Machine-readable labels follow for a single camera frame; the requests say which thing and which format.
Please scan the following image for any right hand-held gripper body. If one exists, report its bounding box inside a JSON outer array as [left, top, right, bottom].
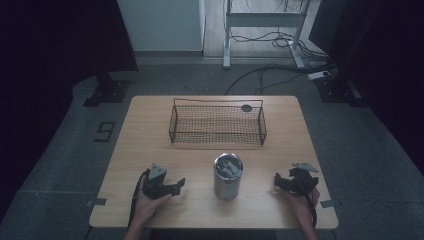
[[287, 162, 320, 196]]

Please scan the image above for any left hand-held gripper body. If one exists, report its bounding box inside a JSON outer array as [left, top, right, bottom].
[[142, 163, 174, 201]]

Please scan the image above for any steel tumbler cup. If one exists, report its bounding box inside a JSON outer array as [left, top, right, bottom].
[[213, 152, 244, 201]]

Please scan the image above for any black wire mesh basket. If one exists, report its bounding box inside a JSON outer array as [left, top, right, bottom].
[[168, 97, 268, 146]]

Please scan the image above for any person's right hand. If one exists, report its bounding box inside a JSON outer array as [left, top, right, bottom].
[[286, 187, 321, 222]]

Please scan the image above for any person's left hand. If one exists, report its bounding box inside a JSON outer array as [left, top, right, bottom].
[[132, 188, 173, 225]]

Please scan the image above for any black stand base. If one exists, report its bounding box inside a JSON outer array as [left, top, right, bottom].
[[314, 73, 368, 108], [82, 70, 131, 108]]

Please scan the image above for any white power strip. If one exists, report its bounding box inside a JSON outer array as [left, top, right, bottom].
[[306, 70, 335, 81]]

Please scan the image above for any dark curtain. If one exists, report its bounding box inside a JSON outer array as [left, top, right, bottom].
[[0, 0, 139, 224], [308, 0, 424, 174]]

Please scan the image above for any white cabinet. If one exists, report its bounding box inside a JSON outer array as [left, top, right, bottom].
[[116, 0, 207, 53]]

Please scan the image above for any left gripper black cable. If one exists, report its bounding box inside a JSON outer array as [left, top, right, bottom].
[[127, 168, 150, 228]]

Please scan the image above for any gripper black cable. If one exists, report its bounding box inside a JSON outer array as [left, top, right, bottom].
[[127, 168, 150, 228], [299, 184, 318, 230]]

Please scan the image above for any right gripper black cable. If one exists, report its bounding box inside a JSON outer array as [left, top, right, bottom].
[[299, 184, 318, 230]]

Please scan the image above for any black floor cable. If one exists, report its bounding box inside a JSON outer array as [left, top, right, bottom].
[[224, 63, 334, 96]]

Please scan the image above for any tangle of dark cables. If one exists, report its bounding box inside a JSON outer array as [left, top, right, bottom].
[[230, 30, 331, 63]]

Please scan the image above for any white desk frame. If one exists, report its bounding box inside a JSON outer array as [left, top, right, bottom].
[[222, 0, 313, 70]]

